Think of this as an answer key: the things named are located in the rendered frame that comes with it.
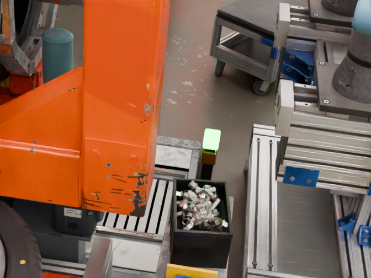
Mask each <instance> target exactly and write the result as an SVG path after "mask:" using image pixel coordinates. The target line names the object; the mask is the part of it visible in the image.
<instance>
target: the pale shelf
mask: <svg viewBox="0 0 371 278"><path fill-rule="evenodd" d="M229 199H230V209H231V219H232V212H233V205H234V197H232V196H229ZM170 208H171V202H170V205H169V210H168V216H167V221H166V226H165V231H164V235H163V240H162V245H161V251H160V256H159V259H158V264H157V270H156V275H155V278H166V270H167V264H170V250H169V247H170V236H169V233H170V223H169V219H170ZM228 261H229V257H228V260H227V266H226V269H218V268H199V267H192V268H199V269H206V270H213V271H218V277H217V278H227V268H228Z"/></svg>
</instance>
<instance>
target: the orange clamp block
mask: <svg viewBox="0 0 371 278"><path fill-rule="evenodd" d="M39 65H40V62H39V63H38V65H37V66H36V67H35V70H34V73H32V75H31V76H30V77H29V76H22V75H18V74H11V73H9V92H10V93H17V94H25V93H27V92H29V91H31V90H33V89H35V88H36V70H37V69H38V67H39Z"/></svg>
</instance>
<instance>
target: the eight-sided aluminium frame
mask: <svg viewBox="0 0 371 278"><path fill-rule="evenodd" d="M45 4H46V3H44V2H37V4H36V9H35V14H34V20H33V25H32V27H31V31H30V34H29V35H28V37H27V38H26V40H25V41H24V43H23V44H22V46H21V47H19V46H18V45H17V42H16V39H15V20H14V0H2V14H3V33H4V34H0V63H1V64H2V65H3V66H4V67H5V68H6V69H7V72H10V73H11V74H18V75H22V76H29V77H30V76H31V75H32V73H34V70H35V67H36V66H37V65H38V63H39V61H40V60H41V58H42V44H43V40H42V37H41V35H42V33H43V32H45V31H46V30H47V29H51V28H54V24H55V19H56V13H57V8H58V4H52V3H50V5H49V10H48V14H47V19H46V25H45V27H44V26H41V24H42V20H43V15H44V9H45ZM34 47H35V48H34ZM32 50H33V51H32ZM31 52H32V53H31ZM30 53H31V54H30ZM28 56H29V57H28Z"/></svg>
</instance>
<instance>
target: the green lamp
mask: <svg viewBox="0 0 371 278"><path fill-rule="evenodd" d="M219 140H220V131H219V130H213V129H205V134H204V141H203V148H206V149H213V150H218V147H219Z"/></svg>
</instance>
